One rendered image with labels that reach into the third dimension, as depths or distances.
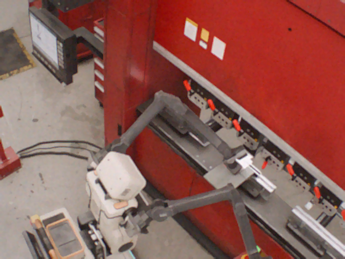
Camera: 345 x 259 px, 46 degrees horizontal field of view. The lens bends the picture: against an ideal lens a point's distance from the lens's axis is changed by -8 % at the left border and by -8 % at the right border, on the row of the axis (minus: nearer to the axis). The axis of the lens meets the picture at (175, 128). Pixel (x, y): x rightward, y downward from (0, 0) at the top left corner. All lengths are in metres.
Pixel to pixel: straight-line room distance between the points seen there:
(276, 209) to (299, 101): 0.83
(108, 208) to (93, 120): 2.12
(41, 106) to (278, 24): 2.87
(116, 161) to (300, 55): 0.99
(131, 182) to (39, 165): 1.92
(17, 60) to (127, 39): 2.52
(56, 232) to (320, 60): 1.64
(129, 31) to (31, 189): 1.76
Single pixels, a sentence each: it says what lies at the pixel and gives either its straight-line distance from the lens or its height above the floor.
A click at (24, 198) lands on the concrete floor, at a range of 3.70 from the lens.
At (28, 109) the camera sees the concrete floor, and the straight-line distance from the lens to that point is 4.36.
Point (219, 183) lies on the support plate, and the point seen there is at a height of 1.00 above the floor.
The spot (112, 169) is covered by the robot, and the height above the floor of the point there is 1.36.
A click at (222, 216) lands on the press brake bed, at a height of 0.57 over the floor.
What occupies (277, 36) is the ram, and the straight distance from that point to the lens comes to 2.05.
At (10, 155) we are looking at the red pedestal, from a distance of 3.85.
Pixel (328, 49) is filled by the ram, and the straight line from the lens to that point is 1.91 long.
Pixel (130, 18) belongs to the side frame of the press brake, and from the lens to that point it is 2.52.
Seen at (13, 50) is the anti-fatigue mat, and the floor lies 0.01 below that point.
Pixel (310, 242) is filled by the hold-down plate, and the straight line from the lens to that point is 2.63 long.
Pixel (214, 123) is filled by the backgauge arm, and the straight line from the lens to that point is 3.08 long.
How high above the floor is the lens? 3.05
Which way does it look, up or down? 48 degrees down
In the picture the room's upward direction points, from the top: 9 degrees clockwise
